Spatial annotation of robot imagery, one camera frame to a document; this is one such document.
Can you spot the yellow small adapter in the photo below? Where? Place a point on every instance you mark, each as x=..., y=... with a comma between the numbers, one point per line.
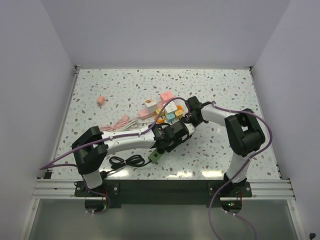
x=159, y=113

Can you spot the orange adapter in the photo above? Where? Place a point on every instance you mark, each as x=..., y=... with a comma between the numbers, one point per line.
x=179, y=107

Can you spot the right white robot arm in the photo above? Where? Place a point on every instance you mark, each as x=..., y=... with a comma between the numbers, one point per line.
x=244, y=132

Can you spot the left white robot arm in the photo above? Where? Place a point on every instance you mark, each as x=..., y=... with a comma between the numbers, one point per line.
x=91, y=148

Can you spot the pink plug adapter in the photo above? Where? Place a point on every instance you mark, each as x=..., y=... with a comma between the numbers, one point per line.
x=101, y=101

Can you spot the white cartoon cube adapter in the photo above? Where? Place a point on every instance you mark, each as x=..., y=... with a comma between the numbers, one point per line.
x=150, y=105

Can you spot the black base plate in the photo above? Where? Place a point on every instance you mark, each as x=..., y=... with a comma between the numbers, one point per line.
x=115, y=193

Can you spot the teal adapter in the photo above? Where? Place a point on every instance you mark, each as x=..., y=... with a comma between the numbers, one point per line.
x=170, y=117

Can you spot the pink cube socket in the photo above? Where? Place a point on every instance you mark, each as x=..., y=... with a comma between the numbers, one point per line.
x=166, y=96

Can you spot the white cube socket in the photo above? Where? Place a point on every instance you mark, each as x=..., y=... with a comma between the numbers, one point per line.
x=170, y=108

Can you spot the green power strip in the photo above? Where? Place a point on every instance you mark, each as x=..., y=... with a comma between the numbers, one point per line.
x=155, y=155

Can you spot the pink power strip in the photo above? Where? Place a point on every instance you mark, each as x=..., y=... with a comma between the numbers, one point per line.
x=144, y=114

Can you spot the orange power strip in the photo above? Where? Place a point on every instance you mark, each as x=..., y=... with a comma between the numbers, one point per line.
x=163, y=120

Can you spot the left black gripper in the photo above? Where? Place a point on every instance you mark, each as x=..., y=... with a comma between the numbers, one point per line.
x=169, y=148

